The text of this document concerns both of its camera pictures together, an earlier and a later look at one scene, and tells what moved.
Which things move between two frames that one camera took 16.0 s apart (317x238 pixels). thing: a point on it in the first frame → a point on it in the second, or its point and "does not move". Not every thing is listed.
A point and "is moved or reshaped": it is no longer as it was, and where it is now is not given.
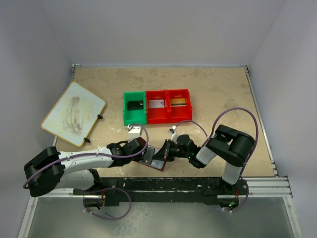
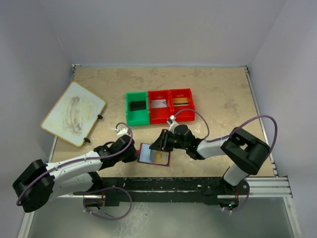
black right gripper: (164, 152) → (161, 143)
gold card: (179, 102) is moved or reshaped
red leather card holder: (160, 164) is moved or reshaped
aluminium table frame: (152, 151) does not move
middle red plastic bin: (157, 107) does not move
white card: (156, 103) does not move
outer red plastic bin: (179, 114) does not move
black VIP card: (148, 155) → (136, 105)
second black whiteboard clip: (86, 140) does not move
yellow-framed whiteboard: (74, 114) does not move
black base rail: (116, 191) does not move
